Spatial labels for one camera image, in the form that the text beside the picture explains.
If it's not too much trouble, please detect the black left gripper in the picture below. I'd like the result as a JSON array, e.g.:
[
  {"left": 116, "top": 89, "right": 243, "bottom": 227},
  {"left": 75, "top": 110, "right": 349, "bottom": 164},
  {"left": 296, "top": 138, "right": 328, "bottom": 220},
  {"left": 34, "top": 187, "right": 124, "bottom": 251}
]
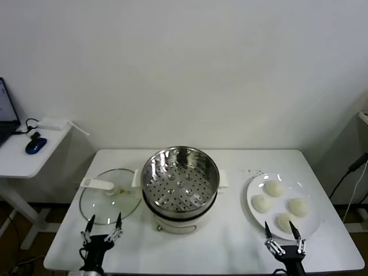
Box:
[{"left": 80, "top": 212, "right": 125, "bottom": 267}]

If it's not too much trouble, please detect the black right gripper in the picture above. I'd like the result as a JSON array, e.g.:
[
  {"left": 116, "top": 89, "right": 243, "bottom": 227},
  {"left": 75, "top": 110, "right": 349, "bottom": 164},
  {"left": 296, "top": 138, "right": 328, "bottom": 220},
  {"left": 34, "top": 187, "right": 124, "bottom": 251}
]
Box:
[{"left": 264, "top": 220, "right": 306, "bottom": 276}]

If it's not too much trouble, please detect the white steamed baozi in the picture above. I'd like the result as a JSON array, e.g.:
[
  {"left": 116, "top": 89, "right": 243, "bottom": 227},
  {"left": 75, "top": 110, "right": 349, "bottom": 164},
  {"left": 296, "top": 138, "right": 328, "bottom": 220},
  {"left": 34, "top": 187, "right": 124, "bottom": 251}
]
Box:
[
  {"left": 264, "top": 180, "right": 285, "bottom": 198},
  {"left": 276, "top": 212, "right": 300, "bottom": 232},
  {"left": 251, "top": 194, "right": 273, "bottom": 214},
  {"left": 287, "top": 197, "right": 311, "bottom": 218}
]

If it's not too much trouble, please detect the stainless steel steamer pot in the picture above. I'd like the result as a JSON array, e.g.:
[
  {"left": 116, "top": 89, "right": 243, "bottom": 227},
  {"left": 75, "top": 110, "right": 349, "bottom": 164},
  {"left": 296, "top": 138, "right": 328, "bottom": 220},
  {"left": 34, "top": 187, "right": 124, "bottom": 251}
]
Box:
[{"left": 131, "top": 168, "right": 231, "bottom": 235}]

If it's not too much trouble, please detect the stainless steel steamer basket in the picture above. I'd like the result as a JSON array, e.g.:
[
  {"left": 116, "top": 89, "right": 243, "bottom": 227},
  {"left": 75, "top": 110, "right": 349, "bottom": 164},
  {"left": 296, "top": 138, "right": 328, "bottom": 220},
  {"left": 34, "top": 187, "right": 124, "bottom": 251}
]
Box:
[{"left": 141, "top": 145, "right": 221, "bottom": 213}]

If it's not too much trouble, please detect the large white plate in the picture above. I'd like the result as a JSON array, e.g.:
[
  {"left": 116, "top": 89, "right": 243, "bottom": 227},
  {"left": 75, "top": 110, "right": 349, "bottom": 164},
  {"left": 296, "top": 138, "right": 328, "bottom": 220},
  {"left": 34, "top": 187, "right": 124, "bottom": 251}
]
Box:
[{"left": 246, "top": 172, "right": 324, "bottom": 241}]

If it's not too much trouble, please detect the white side table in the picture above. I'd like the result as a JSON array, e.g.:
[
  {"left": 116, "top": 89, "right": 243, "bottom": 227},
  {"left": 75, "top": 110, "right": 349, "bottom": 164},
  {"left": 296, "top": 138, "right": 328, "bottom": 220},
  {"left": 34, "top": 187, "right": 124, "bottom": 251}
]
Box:
[{"left": 0, "top": 123, "right": 72, "bottom": 250}]

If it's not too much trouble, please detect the white plastic stick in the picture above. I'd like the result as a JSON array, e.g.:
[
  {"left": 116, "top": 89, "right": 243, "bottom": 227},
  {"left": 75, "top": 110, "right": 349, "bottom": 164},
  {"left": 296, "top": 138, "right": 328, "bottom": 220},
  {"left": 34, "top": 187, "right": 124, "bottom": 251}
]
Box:
[{"left": 66, "top": 120, "right": 90, "bottom": 136}]

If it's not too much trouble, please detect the blue computer mouse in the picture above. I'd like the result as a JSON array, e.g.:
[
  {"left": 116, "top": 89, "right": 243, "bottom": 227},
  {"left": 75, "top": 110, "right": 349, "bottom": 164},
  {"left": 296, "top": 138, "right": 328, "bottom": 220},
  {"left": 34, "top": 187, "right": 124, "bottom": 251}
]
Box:
[{"left": 25, "top": 137, "right": 48, "bottom": 155}]

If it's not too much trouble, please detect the white power adapter box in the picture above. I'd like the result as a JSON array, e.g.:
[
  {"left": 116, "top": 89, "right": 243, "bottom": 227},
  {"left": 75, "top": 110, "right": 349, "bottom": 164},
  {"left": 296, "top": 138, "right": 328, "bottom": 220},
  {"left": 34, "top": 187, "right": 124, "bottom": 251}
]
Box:
[{"left": 37, "top": 117, "right": 66, "bottom": 131}]

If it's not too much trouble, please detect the black laptop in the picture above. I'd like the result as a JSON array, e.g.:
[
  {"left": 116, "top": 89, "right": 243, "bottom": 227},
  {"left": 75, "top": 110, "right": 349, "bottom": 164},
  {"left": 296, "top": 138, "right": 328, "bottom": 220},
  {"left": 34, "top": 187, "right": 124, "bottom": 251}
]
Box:
[{"left": 0, "top": 76, "right": 22, "bottom": 147}]

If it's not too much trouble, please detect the glass lid with white handle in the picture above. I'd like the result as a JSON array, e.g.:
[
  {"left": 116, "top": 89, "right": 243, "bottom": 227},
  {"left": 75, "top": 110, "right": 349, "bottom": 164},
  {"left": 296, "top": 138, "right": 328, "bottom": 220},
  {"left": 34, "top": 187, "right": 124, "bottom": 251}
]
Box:
[{"left": 79, "top": 168, "right": 143, "bottom": 225}]

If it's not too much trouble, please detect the white hanging cable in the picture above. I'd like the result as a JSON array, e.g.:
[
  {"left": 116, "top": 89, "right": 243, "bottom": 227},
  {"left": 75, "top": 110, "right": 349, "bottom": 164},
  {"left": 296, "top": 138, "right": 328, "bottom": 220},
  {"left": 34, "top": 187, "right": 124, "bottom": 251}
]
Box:
[{"left": 343, "top": 168, "right": 368, "bottom": 223}]

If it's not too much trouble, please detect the black cable with dongle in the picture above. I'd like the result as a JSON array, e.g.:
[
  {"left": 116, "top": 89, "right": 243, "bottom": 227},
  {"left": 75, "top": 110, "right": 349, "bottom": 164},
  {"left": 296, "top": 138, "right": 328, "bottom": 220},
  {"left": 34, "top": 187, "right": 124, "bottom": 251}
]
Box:
[{"left": 13, "top": 117, "right": 41, "bottom": 141}]

